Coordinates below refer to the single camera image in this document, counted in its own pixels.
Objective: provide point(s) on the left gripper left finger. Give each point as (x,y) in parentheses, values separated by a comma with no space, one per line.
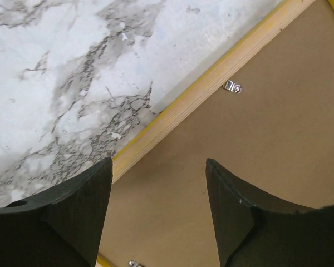
(60,226)

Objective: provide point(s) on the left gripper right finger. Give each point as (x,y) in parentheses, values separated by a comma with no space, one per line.
(255,228)

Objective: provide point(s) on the yellow picture frame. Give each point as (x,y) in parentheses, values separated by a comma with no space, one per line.
(277,134)

